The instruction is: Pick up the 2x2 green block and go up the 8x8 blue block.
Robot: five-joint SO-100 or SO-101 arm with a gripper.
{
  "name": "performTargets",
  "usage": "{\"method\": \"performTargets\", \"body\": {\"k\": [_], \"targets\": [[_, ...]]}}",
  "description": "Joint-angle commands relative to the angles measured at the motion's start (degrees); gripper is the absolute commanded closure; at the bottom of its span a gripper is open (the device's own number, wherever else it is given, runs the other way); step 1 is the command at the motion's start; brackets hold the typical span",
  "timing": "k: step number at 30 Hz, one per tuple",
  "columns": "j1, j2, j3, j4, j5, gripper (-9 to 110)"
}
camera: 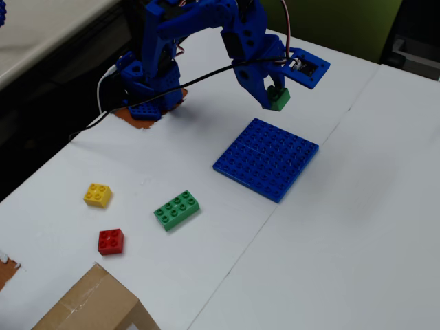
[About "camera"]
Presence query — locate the white side desk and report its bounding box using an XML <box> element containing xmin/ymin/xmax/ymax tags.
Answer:
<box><xmin>0</xmin><ymin>0</ymin><xmax>122</xmax><ymax>91</ymax></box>

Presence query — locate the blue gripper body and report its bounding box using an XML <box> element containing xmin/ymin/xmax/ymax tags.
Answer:
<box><xmin>231</xmin><ymin>30</ymin><xmax>289</xmax><ymax>80</ymax></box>

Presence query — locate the green 2x2 block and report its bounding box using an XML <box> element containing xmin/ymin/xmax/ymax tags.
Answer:
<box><xmin>266</xmin><ymin>85</ymin><xmax>292</xmax><ymax>113</ymax></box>

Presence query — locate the yellow 2x2 block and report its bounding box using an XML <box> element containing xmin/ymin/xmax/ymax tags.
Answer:
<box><xmin>83</xmin><ymin>183</ymin><xmax>113</xmax><ymax>209</ymax></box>

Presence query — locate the brown cardboard box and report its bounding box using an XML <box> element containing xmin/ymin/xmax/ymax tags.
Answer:
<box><xmin>30</xmin><ymin>261</ymin><xmax>161</xmax><ymax>330</ymax></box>

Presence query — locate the red 2x2 block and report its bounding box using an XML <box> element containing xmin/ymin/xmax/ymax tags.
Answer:
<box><xmin>98</xmin><ymin>228</ymin><xmax>126</xmax><ymax>256</ymax></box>

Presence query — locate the blue 8x8 plate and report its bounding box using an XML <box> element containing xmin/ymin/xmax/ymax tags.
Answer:
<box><xmin>212</xmin><ymin>118</ymin><xmax>320</xmax><ymax>204</ymax></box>

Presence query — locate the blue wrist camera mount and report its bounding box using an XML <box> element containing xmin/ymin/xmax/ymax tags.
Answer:
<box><xmin>280</xmin><ymin>47</ymin><xmax>331</xmax><ymax>90</ymax></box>

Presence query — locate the white red servo wire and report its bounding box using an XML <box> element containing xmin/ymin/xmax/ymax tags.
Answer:
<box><xmin>280</xmin><ymin>0</ymin><xmax>296</xmax><ymax>52</ymax></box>

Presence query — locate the white foam board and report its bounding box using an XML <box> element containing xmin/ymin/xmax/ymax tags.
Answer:
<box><xmin>0</xmin><ymin>12</ymin><xmax>381</xmax><ymax>330</ymax></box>

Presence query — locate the white cable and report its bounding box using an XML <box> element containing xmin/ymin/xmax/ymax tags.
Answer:
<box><xmin>96</xmin><ymin>65</ymin><xmax>120</xmax><ymax>114</ymax></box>

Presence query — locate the dark cabinet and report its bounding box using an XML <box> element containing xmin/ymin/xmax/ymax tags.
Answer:
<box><xmin>379</xmin><ymin>0</ymin><xmax>440</xmax><ymax>82</ymax></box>

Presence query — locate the black cable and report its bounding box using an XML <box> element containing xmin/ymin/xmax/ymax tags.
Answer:
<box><xmin>68</xmin><ymin>57</ymin><xmax>288</xmax><ymax>141</ymax></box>

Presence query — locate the green 2x4 block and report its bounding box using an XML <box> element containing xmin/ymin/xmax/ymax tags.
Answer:
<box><xmin>153</xmin><ymin>190</ymin><xmax>201</xmax><ymax>232</ymax></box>

